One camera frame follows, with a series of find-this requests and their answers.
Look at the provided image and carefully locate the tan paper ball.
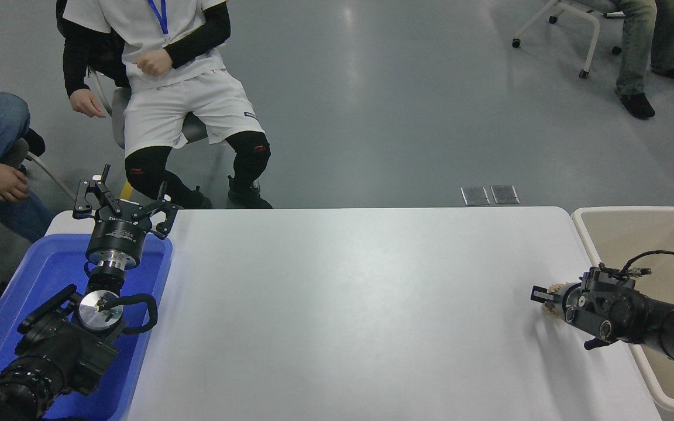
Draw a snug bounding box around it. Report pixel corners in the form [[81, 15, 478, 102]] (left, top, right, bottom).
[[542, 282, 568, 320]]

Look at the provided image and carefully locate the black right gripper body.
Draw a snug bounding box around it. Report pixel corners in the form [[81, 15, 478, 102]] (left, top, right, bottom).
[[559, 282, 583, 320]]

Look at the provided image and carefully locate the person with blue lanyard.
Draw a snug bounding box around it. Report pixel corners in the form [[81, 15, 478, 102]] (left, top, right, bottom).
[[56, 0, 273, 210]]

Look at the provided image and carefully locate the grey chair with metal leg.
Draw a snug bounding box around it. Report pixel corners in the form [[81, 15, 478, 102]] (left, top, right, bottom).
[[0, 137, 78, 203]]

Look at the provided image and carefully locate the person's hand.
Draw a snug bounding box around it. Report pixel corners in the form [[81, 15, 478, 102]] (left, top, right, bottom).
[[0, 163, 30, 204]]

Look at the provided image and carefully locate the metal floor plate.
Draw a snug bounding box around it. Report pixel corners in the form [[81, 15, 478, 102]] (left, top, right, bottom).
[[460, 186, 490, 206], [490, 185, 520, 205]]

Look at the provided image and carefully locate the large pale bin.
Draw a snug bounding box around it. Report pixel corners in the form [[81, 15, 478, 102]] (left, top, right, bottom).
[[571, 206, 674, 413]]

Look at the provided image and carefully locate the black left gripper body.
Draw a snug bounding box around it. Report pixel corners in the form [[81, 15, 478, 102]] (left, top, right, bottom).
[[87, 213, 150, 261]]

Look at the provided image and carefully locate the lanyard person's left hand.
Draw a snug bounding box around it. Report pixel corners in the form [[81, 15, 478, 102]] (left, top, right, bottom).
[[136, 48, 173, 77]]

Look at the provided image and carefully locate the blue plastic tray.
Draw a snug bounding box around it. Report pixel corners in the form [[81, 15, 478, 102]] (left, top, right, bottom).
[[0, 233, 174, 421]]

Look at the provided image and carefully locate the white chair with casters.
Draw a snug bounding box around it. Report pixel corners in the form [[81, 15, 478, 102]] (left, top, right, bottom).
[[511, 0, 625, 80]]

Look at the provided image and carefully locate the lanyard person's right hand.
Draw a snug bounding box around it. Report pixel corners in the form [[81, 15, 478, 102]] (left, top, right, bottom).
[[69, 89, 108, 119]]

